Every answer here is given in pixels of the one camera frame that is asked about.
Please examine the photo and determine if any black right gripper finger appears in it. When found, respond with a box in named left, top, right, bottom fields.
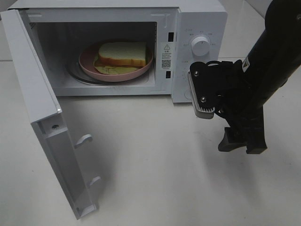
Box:
left=218, top=127, right=246, bottom=152
left=246, top=127, right=267, bottom=154

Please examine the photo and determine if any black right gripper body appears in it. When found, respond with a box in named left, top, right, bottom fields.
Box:
left=211, top=60, right=264, bottom=141

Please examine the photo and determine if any round white door button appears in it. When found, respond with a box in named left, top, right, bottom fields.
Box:
left=184, top=89, right=191, bottom=100

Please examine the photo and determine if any white bread lettuce sandwich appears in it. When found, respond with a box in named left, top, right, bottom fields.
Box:
left=94, top=42, right=147, bottom=75

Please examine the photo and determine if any pink round plate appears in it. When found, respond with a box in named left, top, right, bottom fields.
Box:
left=79, top=42, right=154, bottom=82

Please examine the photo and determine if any white microwave door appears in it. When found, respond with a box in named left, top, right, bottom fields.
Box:
left=1, top=9, right=98, bottom=219

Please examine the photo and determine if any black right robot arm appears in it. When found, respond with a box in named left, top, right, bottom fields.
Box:
left=216, top=0, right=301, bottom=154

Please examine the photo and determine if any upper white power knob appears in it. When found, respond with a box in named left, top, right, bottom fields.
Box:
left=191, top=35, right=211, bottom=57

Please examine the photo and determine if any white warning label sticker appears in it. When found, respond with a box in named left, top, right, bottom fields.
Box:
left=159, top=42, right=174, bottom=70

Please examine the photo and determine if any white microwave oven body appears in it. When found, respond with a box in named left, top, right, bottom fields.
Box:
left=7, top=0, right=227, bottom=103

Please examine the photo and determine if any glass microwave turntable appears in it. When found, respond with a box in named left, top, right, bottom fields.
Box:
left=65, top=61, right=154, bottom=86

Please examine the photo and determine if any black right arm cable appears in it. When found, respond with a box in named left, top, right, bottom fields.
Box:
left=206, top=60, right=236, bottom=118

